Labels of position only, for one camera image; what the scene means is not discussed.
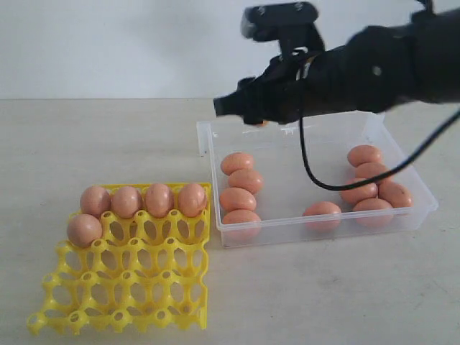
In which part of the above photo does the yellow plastic egg tray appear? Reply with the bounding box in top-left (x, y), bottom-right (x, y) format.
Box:
top-left (27, 206), bottom-right (211, 335)

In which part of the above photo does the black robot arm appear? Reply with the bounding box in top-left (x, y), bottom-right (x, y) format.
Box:
top-left (213, 1), bottom-right (459, 125)

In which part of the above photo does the black cable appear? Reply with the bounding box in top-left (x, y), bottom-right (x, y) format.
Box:
top-left (296, 60), bottom-right (460, 191)

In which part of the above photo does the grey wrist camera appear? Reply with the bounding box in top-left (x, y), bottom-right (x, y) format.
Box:
top-left (240, 1), bottom-right (318, 42)

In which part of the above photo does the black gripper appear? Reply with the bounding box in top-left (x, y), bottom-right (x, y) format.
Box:
top-left (213, 52), bottom-right (316, 126)

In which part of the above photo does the clear plastic bin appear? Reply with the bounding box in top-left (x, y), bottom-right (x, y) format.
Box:
top-left (197, 112), bottom-right (438, 248)

